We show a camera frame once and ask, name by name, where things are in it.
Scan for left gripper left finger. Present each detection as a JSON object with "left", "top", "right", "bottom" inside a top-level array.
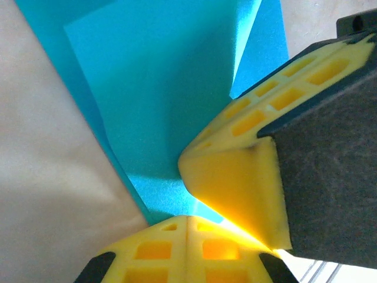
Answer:
[{"left": 73, "top": 216, "right": 188, "bottom": 283}]

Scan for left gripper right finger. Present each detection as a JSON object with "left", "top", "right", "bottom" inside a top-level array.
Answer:
[{"left": 186, "top": 216, "right": 299, "bottom": 283}]

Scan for blue cloth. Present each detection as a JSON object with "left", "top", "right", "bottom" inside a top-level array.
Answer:
[{"left": 14, "top": 0, "right": 289, "bottom": 225}]

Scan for aluminium mounting rail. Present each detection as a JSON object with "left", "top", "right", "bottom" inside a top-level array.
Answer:
[{"left": 294, "top": 255, "right": 350, "bottom": 283}]

